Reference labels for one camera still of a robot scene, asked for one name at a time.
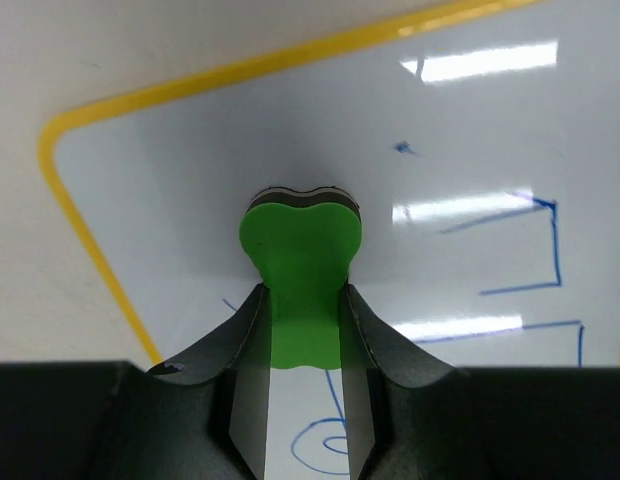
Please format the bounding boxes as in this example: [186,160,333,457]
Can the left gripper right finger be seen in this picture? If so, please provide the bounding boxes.
[338,285,620,479]

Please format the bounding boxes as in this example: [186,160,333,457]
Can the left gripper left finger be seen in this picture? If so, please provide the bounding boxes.
[0,285,270,479]

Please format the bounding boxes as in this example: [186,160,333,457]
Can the green whiteboard eraser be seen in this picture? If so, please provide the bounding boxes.
[239,186,362,370]

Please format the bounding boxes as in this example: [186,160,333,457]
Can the yellow framed small whiteboard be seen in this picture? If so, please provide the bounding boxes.
[39,1,620,479]

